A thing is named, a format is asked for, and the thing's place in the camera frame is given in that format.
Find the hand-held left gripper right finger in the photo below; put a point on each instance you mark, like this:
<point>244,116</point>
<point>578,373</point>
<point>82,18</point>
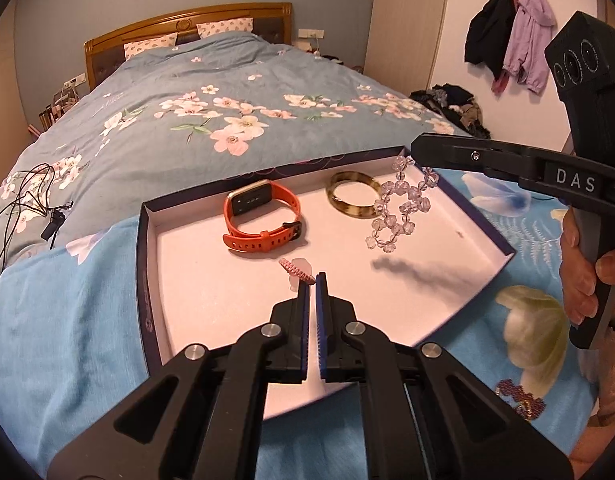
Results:
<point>320,330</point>

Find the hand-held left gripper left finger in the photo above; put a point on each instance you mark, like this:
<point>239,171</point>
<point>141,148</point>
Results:
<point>304,330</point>

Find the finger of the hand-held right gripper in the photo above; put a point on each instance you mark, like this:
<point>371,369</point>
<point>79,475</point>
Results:
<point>452,152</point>

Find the white tray with dark rim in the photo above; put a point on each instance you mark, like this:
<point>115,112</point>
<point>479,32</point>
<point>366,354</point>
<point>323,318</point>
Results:
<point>227,285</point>

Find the person's right forearm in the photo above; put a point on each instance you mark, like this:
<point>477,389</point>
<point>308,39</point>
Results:
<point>610,390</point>

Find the person's right hand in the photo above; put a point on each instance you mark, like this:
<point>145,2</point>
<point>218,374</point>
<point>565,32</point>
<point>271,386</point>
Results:
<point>577,280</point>

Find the pile of dark clothes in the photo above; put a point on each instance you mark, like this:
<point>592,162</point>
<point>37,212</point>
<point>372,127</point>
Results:
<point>452,102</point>

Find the purple jacket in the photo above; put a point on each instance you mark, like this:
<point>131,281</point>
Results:
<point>530,45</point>

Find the tortoiseshell bangle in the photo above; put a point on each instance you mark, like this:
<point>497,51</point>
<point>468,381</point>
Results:
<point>350,210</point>

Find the black jacket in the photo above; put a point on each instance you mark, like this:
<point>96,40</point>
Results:
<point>487,35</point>

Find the beige wardrobe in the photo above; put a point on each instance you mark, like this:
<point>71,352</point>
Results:
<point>402,25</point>

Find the orange smartwatch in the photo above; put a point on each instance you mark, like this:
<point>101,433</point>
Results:
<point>282,194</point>

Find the blue flower print blanket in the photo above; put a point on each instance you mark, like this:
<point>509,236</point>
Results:
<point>62,310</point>

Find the patterned white pillow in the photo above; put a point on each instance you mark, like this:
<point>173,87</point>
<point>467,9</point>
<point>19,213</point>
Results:
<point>225,26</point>
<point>147,46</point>

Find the black power adapter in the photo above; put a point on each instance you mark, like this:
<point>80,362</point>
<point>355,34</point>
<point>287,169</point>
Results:
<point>52,222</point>

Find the blue floral duvet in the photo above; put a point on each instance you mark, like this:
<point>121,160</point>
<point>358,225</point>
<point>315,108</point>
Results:
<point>187,70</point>

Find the bedside clutter of bottles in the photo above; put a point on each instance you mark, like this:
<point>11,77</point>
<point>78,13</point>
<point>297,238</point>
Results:
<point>57,107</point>

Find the wooden headboard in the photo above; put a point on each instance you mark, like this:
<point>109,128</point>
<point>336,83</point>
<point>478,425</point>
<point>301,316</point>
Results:
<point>137,30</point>

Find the white wall socket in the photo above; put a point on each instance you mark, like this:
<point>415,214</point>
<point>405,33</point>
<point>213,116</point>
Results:
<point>73,80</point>
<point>310,34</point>

